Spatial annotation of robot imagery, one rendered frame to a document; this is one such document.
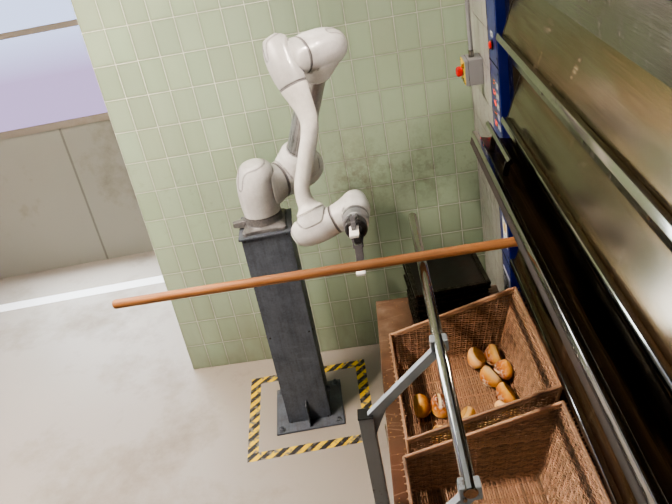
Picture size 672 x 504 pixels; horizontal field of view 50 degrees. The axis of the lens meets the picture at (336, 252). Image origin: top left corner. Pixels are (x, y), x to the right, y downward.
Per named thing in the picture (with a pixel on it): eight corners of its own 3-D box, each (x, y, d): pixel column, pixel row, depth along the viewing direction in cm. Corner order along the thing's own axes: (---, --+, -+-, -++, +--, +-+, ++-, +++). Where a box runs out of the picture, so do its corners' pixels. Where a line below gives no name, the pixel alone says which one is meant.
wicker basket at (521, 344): (521, 345, 267) (517, 283, 254) (568, 456, 218) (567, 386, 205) (391, 365, 270) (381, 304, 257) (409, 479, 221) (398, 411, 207)
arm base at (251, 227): (235, 219, 306) (232, 208, 303) (286, 210, 306) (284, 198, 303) (233, 239, 290) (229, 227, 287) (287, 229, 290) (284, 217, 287)
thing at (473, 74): (480, 77, 286) (478, 51, 281) (484, 84, 277) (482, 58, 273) (461, 80, 287) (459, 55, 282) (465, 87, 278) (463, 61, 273)
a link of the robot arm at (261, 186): (235, 214, 297) (222, 165, 286) (270, 197, 306) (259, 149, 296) (257, 224, 285) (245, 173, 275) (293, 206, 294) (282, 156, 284)
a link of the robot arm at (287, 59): (288, 82, 237) (319, 70, 244) (263, 32, 235) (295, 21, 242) (272, 96, 248) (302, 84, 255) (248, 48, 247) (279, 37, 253)
